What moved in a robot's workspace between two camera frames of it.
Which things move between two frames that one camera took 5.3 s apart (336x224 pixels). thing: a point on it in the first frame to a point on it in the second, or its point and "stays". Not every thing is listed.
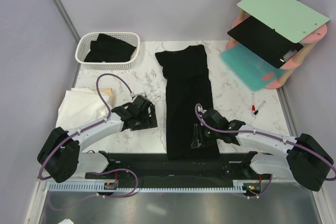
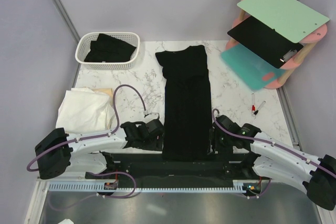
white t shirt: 80,107 stays
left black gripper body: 145,121 to 155,144
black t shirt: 187,82 stays
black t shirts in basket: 106,49 stays
